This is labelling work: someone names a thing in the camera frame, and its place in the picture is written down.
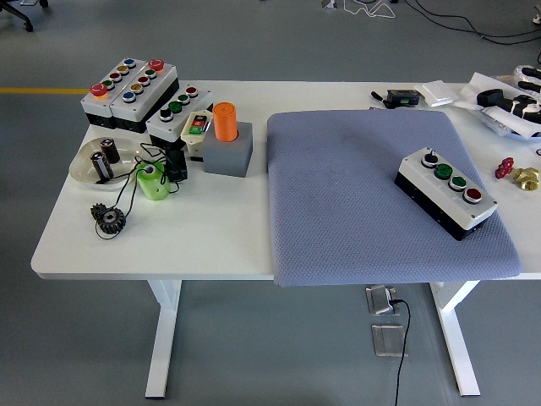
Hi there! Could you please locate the white table leg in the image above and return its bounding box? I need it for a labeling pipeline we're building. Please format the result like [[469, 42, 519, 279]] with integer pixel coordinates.
[[429, 281, 482, 398], [145, 279, 183, 399]]

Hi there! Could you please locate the black rubber ring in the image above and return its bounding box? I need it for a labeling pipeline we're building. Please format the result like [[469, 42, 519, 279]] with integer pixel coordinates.
[[476, 88, 507, 107]]

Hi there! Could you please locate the green plastic cylinder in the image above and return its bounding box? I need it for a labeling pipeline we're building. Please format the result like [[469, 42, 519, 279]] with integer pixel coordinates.
[[134, 161, 172, 202]]

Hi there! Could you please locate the four-control white black button box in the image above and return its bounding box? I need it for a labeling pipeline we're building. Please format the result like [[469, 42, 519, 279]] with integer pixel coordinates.
[[393, 146, 499, 242], [145, 85, 215, 150]]

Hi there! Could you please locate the closed metal floor plate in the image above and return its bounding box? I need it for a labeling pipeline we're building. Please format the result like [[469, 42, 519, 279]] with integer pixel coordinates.
[[370, 323, 409, 358]]

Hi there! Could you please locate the large dark metal gear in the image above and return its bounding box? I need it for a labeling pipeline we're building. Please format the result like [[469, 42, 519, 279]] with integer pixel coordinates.
[[96, 207, 127, 235]]

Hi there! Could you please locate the bubble wrap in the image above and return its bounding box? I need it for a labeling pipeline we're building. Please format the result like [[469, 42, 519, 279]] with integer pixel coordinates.
[[513, 64, 541, 85]]

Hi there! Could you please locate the clear oval dish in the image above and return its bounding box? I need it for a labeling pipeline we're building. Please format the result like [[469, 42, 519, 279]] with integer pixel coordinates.
[[68, 135, 147, 192]]

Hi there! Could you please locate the orange cylinder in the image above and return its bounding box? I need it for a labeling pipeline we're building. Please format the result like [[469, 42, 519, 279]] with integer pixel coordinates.
[[211, 101, 240, 143]]

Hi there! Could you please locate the grey block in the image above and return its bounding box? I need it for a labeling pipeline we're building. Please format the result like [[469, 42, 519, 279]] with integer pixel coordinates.
[[201, 121, 254, 178]]

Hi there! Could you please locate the white switch plate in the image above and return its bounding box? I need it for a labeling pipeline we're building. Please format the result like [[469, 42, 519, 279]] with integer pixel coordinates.
[[413, 80, 456, 107]]

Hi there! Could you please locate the cream red-green switch box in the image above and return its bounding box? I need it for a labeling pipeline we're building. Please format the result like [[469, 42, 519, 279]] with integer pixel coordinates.
[[180, 109, 212, 162]]

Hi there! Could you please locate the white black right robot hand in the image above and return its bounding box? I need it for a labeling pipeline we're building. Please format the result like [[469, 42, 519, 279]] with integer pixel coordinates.
[[505, 65, 541, 123]]

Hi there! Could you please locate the black office chair base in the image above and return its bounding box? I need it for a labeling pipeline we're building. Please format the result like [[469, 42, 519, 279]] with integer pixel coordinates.
[[0, 0, 50, 33]]

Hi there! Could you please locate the white paper sheet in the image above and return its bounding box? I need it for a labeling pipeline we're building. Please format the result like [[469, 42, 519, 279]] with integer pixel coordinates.
[[458, 71, 541, 140]]

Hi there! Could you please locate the white floor cable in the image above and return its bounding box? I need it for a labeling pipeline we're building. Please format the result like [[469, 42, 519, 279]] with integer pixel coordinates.
[[341, 0, 397, 19]]

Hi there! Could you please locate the thin black wire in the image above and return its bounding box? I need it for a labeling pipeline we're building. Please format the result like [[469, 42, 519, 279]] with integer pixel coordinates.
[[93, 142, 188, 241]]

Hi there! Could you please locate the open metal floor socket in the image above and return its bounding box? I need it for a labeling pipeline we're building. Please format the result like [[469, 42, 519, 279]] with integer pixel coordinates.
[[365, 285, 402, 316]]

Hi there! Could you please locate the brass valve fitting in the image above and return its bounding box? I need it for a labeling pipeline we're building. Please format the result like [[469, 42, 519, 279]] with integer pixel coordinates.
[[512, 167, 541, 192]]

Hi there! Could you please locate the brown capacitor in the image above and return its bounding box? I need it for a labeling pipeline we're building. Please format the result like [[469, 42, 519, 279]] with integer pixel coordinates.
[[99, 137, 122, 165], [90, 151, 114, 181]]

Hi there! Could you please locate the long black floor cable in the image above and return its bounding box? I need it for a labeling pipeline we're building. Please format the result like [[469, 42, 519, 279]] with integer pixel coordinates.
[[403, 0, 541, 46]]

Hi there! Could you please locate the black electronic module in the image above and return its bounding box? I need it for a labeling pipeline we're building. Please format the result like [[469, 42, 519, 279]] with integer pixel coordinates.
[[386, 88, 422, 107]]

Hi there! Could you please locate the black floor power cable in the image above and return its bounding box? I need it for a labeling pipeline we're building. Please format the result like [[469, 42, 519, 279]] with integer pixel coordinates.
[[391, 298, 412, 406]]

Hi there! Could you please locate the five-button box with mushroom button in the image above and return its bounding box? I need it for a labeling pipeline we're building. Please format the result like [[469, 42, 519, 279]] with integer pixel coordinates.
[[79, 58, 147, 130], [109, 58, 181, 134]]

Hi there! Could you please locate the grey-blue textured mat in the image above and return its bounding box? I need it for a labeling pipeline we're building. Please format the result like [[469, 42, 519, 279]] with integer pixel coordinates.
[[265, 108, 523, 288]]

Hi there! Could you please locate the red valve handle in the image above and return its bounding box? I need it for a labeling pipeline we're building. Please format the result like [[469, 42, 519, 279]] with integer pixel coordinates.
[[495, 156, 516, 179]]

